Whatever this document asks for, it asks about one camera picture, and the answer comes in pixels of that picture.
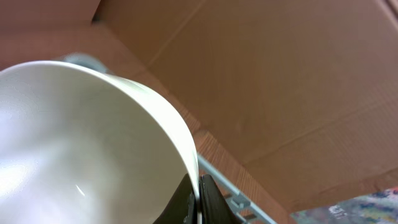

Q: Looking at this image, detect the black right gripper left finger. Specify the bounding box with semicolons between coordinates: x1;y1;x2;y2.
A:
154;174;197;224

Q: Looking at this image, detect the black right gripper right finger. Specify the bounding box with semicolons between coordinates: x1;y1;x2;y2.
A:
199;174;241;224

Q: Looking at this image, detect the pink bowl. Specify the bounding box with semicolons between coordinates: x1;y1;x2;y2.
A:
1;60;200;223

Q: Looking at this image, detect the grey plastic dish rack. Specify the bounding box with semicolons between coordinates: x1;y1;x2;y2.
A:
60;53;276;224

